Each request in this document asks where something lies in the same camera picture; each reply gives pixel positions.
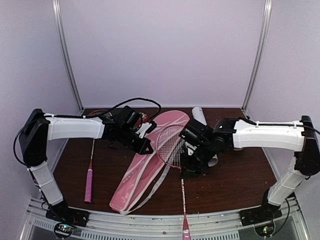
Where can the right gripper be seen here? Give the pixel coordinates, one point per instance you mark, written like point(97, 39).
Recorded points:
point(188, 170)

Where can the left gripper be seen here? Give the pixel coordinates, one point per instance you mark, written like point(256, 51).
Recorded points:
point(140, 149)

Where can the pink-handled badminton racket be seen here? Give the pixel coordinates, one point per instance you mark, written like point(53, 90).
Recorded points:
point(169, 148)
point(89, 176)

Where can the pink racket bag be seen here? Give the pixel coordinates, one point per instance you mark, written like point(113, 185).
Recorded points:
point(146, 172)

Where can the white shuttlecock tube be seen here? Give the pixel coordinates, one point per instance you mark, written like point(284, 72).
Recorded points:
point(198, 114)

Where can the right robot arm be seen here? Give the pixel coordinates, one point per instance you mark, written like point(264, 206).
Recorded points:
point(230, 133)

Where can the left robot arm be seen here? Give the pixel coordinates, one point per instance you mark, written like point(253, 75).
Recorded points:
point(31, 142)

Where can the red floral dish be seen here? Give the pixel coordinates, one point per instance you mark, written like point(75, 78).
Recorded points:
point(143, 117)

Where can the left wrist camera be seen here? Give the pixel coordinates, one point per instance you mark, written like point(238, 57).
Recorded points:
point(146, 128)

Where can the front aluminium rail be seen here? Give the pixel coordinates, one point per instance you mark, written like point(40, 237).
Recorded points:
point(221, 225)

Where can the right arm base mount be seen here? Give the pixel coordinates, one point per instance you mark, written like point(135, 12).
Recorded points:
point(262, 218)

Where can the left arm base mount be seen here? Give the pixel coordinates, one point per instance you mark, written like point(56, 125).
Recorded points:
point(68, 219)

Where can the right aluminium corner post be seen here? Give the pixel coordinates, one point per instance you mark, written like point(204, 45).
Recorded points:
point(263, 35)

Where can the aluminium corner post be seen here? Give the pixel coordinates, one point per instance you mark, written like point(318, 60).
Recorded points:
point(65, 54)
point(263, 35)

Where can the left aluminium corner post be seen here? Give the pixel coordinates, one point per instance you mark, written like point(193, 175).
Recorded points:
point(65, 54)

